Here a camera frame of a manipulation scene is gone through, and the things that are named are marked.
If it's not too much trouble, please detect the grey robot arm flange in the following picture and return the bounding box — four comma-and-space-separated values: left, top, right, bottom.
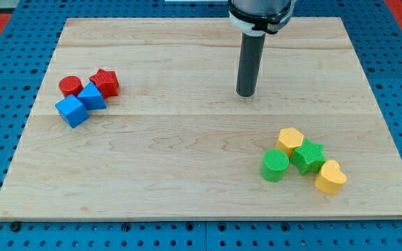
228, 0, 297, 37

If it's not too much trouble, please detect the green cylinder block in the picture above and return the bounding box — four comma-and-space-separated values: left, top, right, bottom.
260, 149, 290, 182

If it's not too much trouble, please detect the blue cube block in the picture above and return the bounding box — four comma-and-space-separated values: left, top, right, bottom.
55, 94, 89, 128
77, 82, 106, 110

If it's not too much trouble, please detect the blue cube block lower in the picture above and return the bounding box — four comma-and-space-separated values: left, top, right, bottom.
55, 94, 89, 128

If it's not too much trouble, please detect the green star block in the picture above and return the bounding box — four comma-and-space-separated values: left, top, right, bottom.
290, 139, 327, 175

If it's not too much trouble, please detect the red star block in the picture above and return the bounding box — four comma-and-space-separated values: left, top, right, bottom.
89, 68, 119, 99

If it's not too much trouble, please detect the red cylinder block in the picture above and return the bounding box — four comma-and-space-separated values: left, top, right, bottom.
59, 75, 83, 98

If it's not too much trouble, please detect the light wooden board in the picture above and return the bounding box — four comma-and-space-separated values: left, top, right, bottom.
0, 17, 402, 222

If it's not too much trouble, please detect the dark grey cylindrical pointer rod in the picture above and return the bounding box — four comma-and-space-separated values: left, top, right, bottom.
236, 33, 265, 97

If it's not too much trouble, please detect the yellow heart block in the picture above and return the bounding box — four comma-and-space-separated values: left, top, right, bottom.
314, 160, 347, 195

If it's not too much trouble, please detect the blue cube block upper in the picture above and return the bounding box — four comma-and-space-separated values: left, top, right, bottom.
77, 82, 106, 110

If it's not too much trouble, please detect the yellow hexagon block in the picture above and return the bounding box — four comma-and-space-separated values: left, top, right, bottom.
275, 128, 304, 159

